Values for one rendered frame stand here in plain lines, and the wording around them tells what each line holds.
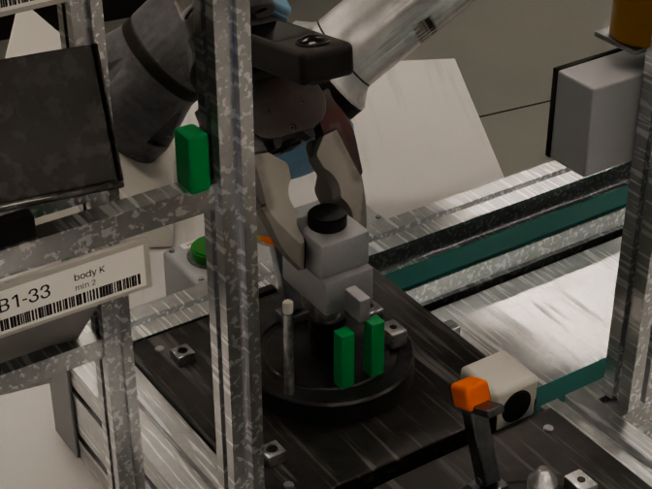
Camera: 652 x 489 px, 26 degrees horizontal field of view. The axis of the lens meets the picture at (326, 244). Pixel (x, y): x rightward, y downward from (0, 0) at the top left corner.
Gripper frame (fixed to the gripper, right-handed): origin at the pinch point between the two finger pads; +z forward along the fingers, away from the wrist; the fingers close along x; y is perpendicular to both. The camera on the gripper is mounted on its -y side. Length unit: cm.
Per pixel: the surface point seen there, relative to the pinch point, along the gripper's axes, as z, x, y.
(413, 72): -22, -54, 61
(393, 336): 8.6, -4.4, 3.9
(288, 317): 4.4, 5.7, -0.2
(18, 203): -5.1, 29.9, -26.6
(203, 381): 6.5, 9.1, 11.6
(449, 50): -56, -182, 232
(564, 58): -42, -206, 216
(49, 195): -5.0, 28.3, -26.7
